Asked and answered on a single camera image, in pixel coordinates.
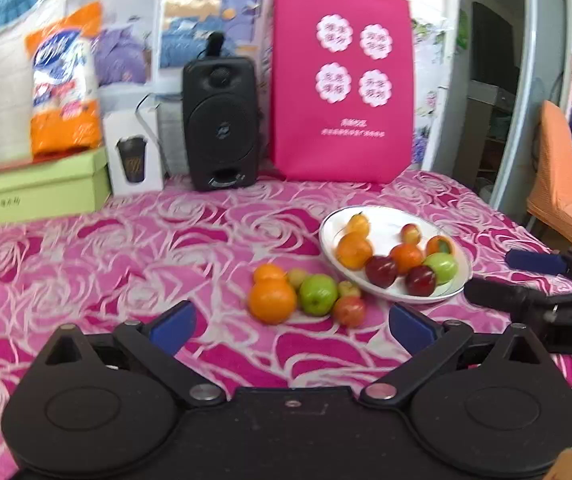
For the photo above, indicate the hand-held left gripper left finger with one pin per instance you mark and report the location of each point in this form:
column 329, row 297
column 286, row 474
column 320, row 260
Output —
column 173, row 325

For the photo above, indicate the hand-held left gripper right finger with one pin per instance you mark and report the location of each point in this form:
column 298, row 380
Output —
column 411, row 327

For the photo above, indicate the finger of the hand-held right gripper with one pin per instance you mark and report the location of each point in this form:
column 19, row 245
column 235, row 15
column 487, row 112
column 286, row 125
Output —
column 496, row 295
column 536, row 261

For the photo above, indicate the dark red plum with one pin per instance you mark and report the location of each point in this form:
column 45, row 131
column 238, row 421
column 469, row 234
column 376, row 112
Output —
column 420, row 280
column 381, row 271

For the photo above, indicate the large green apple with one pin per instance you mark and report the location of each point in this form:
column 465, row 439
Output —
column 443, row 267

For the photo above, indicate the orange mandarin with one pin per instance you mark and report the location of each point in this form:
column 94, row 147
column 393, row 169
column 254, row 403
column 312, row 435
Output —
column 407, row 257

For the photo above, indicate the orange with green leaf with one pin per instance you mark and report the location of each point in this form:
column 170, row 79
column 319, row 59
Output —
column 436, row 246

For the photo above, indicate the small red apple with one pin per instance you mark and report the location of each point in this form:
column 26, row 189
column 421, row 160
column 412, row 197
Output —
column 410, row 233

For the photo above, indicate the large orange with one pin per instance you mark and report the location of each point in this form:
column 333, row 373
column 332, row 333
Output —
column 353, row 252
column 272, row 301

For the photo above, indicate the white plate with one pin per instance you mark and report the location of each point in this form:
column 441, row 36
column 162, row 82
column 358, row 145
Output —
column 391, row 220

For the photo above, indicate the small yellow citrus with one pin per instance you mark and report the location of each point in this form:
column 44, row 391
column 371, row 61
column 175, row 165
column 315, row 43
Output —
column 358, row 225

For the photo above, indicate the small green-red apple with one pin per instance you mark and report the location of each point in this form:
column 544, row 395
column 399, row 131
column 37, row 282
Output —
column 349, row 288

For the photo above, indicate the pink rose tablecloth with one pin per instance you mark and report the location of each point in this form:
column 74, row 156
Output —
column 166, row 240

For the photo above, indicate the orange chair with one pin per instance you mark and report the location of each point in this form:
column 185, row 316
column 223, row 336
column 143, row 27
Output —
column 558, row 175

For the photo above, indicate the small orange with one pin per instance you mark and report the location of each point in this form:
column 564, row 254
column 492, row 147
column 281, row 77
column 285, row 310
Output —
column 267, row 272

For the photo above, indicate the small yellow-green fruit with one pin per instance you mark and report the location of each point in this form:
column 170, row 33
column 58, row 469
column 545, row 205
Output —
column 297, row 278

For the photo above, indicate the green shoe box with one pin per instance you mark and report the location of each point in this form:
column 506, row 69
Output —
column 41, row 190

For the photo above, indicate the black speaker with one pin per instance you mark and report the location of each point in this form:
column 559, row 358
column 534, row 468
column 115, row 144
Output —
column 216, row 125

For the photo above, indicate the white cup box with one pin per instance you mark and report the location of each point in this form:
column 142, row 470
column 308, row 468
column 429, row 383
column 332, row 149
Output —
column 131, row 125

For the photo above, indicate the pink tote bag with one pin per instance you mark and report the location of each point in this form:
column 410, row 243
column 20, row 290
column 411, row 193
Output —
column 341, row 135

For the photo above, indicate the dark monitor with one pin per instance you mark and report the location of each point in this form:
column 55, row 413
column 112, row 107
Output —
column 491, row 45

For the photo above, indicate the orange paper cup packet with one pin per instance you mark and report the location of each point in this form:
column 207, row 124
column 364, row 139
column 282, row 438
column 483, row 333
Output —
column 61, row 125

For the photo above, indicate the green sticker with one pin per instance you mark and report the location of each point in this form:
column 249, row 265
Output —
column 462, row 32

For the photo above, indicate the purple bedding poster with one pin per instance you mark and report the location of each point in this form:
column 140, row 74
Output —
column 121, row 45

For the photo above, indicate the blue bedding poster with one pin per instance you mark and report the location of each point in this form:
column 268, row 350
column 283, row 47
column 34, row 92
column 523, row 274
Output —
column 181, row 35

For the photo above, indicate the floral wall poster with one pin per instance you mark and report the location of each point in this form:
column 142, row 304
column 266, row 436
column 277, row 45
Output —
column 426, row 110

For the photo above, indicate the white door frame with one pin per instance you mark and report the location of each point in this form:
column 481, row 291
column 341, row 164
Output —
column 526, row 60

